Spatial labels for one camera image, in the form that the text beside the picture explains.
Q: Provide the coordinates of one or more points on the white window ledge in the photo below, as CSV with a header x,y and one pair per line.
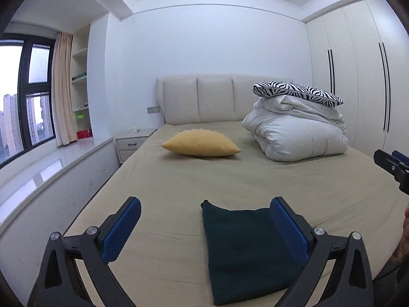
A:
x,y
48,179

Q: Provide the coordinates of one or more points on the white folded duvet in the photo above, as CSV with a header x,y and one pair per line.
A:
x,y
294,134

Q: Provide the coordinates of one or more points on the bed with beige sheet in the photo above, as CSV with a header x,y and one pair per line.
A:
x,y
191,182

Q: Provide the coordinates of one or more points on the white nightstand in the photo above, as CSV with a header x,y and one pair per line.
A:
x,y
132,144

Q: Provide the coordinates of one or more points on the yellow pillow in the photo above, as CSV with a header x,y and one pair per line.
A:
x,y
201,144

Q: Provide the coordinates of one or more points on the beige padded headboard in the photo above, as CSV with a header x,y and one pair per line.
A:
x,y
214,99

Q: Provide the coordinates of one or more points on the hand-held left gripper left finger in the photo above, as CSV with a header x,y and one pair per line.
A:
x,y
123,230

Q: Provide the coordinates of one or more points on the red box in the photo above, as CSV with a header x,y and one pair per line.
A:
x,y
83,133

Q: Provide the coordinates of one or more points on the white wardrobe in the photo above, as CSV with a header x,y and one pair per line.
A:
x,y
354,76

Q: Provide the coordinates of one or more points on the zebra striped pillow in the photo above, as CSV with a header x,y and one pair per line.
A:
x,y
297,92

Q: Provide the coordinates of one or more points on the black framed window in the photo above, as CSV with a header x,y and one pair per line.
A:
x,y
22,99

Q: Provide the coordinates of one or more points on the person's right forearm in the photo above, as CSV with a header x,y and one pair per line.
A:
x,y
405,230

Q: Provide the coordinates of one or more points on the green shelf item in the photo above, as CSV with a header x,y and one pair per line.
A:
x,y
80,114

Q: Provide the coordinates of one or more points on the dark teal sweater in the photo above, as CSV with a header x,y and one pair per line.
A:
x,y
239,249

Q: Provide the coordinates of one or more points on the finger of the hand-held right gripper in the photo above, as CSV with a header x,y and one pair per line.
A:
x,y
388,164
402,158

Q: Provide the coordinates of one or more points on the beige curtain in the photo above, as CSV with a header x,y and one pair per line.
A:
x,y
63,89

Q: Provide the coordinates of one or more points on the white built-in shelf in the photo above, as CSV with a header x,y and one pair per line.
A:
x,y
80,83

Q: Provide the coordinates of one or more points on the grey wall socket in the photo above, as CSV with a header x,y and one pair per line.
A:
x,y
153,110

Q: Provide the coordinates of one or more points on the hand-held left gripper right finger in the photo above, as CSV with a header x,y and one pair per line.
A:
x,y
289,230

